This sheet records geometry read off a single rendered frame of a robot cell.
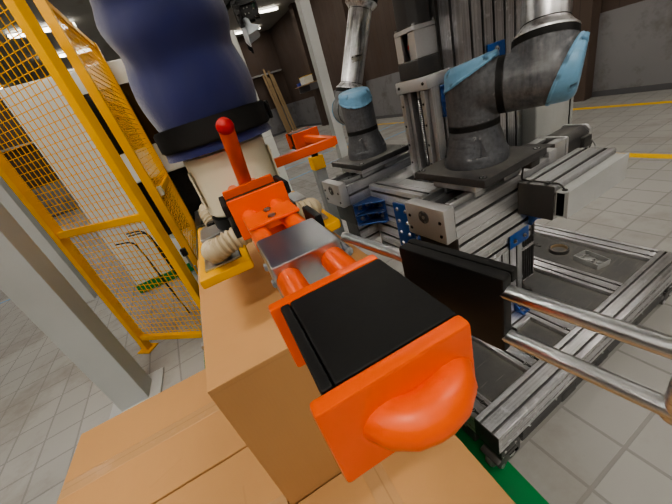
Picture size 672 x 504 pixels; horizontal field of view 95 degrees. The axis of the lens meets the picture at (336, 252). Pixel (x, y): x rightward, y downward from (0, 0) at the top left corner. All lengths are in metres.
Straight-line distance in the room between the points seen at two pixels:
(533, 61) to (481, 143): 0.17
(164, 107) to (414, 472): 0.87
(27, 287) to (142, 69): 1.54
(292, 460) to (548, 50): 0.94
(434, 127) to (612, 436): 1.23
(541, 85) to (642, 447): 1.23
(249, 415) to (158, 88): 0.58
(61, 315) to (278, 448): 1.56
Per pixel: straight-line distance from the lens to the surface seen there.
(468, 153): 0.83
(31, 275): 2.01
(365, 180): 1.19
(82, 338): 2.13
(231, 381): 0.58
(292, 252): 0.26
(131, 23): 0.65
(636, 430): 1.62
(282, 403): 0.64
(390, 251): 0.21
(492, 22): 1.13
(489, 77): 0.81
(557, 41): 0.80
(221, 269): 0.61
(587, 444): 1.54
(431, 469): 0.84
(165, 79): 0.63
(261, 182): 0.52
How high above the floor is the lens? 1.31
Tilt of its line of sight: 28 degrees down
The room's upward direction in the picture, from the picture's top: 18 degrees counter-clockwise
